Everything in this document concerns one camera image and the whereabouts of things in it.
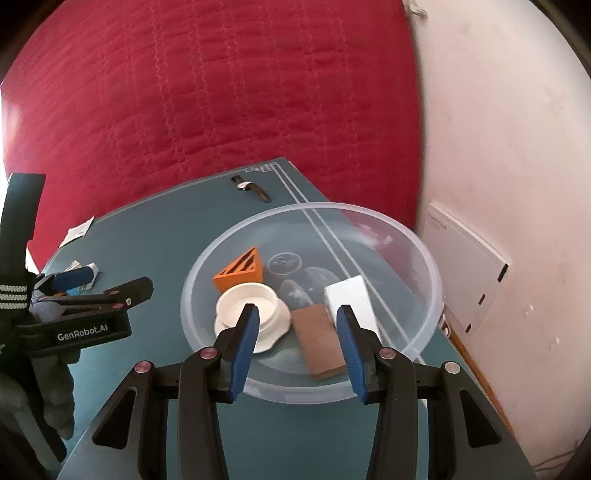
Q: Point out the black strap wristwatch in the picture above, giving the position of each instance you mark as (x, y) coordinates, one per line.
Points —
(249, 186)

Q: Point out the tall white zebra wedge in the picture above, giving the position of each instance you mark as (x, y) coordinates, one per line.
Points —
(353, 292)

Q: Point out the large orange wedge block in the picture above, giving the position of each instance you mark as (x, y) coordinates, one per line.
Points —
(247, 268)

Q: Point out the brown wooden block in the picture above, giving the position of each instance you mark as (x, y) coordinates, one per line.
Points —
(318, 340)

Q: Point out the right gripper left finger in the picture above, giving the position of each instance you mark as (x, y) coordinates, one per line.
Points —
(240, 349)

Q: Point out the clear plastic basin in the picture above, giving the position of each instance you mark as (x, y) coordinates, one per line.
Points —
(305, 248)

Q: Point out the white paper leaflet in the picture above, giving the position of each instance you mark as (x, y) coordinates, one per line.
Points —
(76, 232)

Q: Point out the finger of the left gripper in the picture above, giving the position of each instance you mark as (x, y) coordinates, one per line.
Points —
(128, 295)
(43, 284)

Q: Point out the white zebra striped wedge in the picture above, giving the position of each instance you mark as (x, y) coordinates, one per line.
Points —
(84, 278)

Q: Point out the red quilted blanket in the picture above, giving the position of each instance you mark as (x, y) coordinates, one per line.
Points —
(117, 100)

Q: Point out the blue wedge block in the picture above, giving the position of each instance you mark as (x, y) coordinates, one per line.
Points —
(60, 282)

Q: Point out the teal table mat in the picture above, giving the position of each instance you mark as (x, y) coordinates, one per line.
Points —
(150, 407)

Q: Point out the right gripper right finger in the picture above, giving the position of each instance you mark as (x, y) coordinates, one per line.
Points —
(355, 350)

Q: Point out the white wall panel box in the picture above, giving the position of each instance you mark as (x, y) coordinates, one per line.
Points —
(472, 270)

